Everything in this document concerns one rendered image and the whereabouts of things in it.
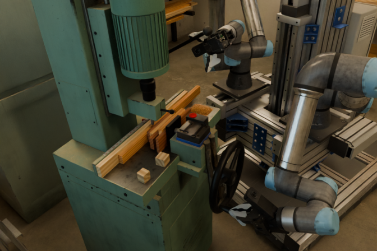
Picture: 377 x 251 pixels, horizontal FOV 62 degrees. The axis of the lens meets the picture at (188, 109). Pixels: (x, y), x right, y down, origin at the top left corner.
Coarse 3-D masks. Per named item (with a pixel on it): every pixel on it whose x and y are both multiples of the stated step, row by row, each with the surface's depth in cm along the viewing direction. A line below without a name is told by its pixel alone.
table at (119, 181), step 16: (128, 160) 116; (144, 160) 116; (176, 160) 117; (96, 176) 111; (112, 176) 109; (128, 176) 109; (160, 176) 109; (112, 192) 110; (128, 192) 104; (144, 192) 103
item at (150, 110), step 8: (136, 96) 123; (128, 104) 123; (136, 104) 121; (144, 104) 119; (152, 104) 117; (160, 104) 119; (136, 112) 123; (144, 112) 121; (152, 112) 119; (160, 112) 121
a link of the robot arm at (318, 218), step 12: (312, 204) 93; (324, 204) 92; (300, 216) 92; (312, 216) 89; (324, 216) 87; (336, 216) 89; (300, 228) 92; (312, 228) 89; (324, 228) 87; (336, 228) 88
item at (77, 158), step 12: (72, 144) 142; (84, 144) 142; (60, 156) 135; (72, 156) 135; (84, 156) 135; (96, 156) 134; (60, 168) 141; (72, 168) 134; (84, 168) 129; (84, 180) 135; (96, 180) 129; (180, 180) 124; (168, 192) 118; (156, 204) 114; (168, 204) 120
